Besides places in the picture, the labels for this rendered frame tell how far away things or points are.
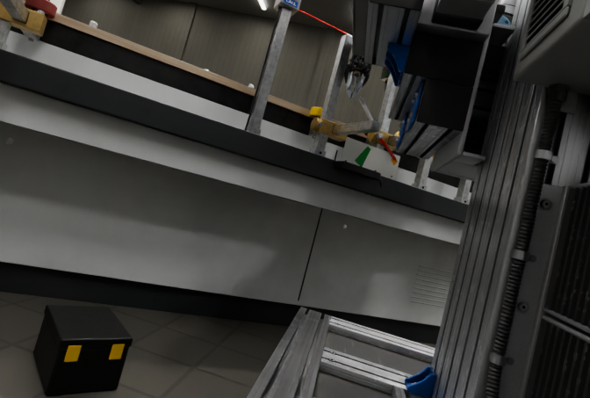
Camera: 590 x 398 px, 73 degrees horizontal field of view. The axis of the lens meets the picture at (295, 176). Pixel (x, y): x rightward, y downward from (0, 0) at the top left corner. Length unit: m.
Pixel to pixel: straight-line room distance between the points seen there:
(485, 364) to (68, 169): 1.29
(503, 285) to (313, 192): 0.94
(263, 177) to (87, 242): 0.63
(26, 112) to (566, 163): 1.24
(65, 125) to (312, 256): 1.05
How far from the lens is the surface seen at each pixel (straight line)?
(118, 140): 1.30
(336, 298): 1.85
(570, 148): 0.68
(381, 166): 1.59
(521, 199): 0.65
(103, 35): 1.54
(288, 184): 1.42
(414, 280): 2.09
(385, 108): 1.62
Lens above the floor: 0.51
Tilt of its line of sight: 4 degrees up
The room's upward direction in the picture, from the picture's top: 15 degrees clockwise
